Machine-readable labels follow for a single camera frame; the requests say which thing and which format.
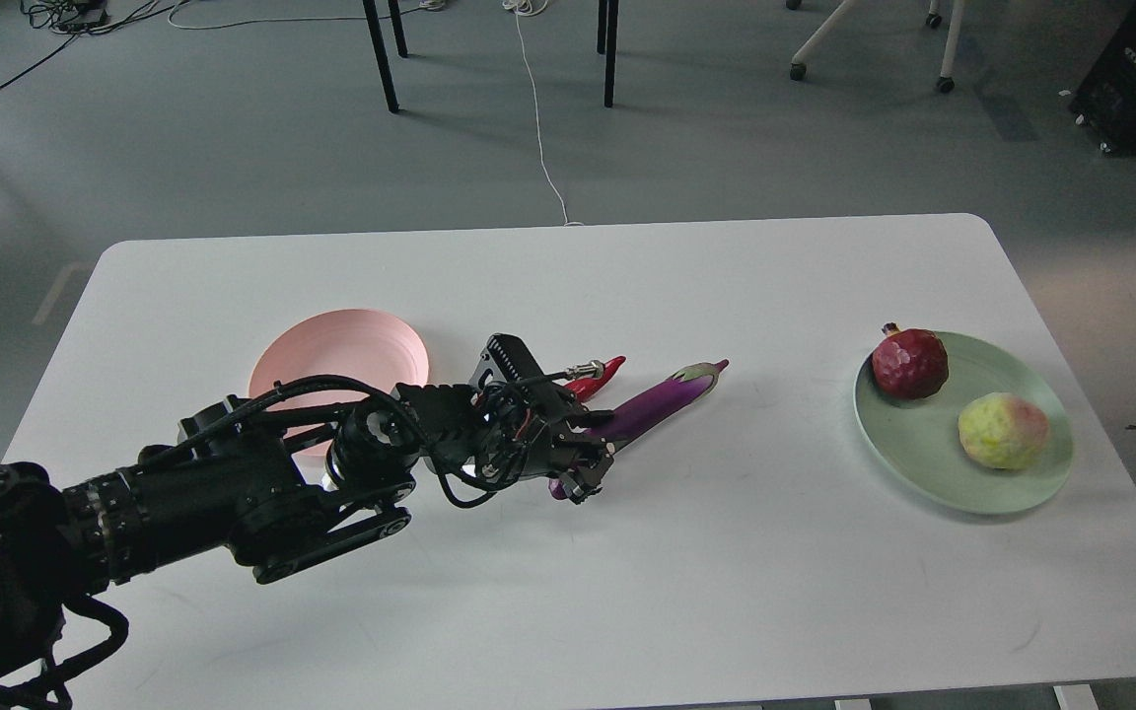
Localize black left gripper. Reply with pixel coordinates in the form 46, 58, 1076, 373
395, 333, 616, 504

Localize red chili pepper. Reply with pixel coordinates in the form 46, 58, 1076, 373
563, 354, 627, 403

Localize purple eggplant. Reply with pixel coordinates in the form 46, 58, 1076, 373
548, 359, 730, 500

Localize green yellow guava fruit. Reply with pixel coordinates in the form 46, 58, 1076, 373
957, 391, 1051, 470

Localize red pomegranate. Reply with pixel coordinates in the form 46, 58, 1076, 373
869, 321, 950, 400

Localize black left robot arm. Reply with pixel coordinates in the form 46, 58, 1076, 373
0, 335, 616, 709

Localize pink plate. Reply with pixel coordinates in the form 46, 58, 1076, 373
248, 309, 431, 460

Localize white chair base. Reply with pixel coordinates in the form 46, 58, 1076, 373
786, 1, 972, 97

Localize green plate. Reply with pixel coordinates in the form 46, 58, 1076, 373
855, 331, 1074, 516

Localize black table leg right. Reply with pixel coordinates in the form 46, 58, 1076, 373
596, 0, 619, 108

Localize black table leg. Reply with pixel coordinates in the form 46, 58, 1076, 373
596, 0, 619, 108
361, 0, 409, 115

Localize black table leg left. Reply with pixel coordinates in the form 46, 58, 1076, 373
361, 0, 409, 115

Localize white cable on floor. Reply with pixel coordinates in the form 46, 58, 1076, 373
501, 0, 586, 228

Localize black cables on floor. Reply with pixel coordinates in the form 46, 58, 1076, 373
0, 0, 184, 119

